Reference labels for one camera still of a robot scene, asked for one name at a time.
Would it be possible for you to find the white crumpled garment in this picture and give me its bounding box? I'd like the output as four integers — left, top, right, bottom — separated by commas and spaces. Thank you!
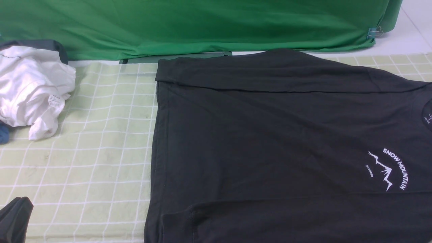
0, 46, 76, 140

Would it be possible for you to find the green grid-pattern table mat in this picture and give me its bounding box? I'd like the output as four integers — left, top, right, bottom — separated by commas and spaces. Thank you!
1, 54, 431, 243

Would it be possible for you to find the metal binder clip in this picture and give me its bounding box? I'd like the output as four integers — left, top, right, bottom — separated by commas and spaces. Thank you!
366, 26, 384, 39

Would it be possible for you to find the dark gray long-sleeve top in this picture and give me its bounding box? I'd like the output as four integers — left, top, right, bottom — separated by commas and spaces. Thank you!
144, 49, 432, 243

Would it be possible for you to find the green backdrop cloth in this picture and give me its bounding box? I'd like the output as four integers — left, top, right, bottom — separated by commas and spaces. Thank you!
0, 0, 402, 60

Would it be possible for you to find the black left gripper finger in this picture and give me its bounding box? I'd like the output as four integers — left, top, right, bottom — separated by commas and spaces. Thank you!
0, 197, 34, 243

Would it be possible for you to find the blue cloth at left edge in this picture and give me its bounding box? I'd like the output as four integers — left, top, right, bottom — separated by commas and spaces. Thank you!
0, 122, 10, 145

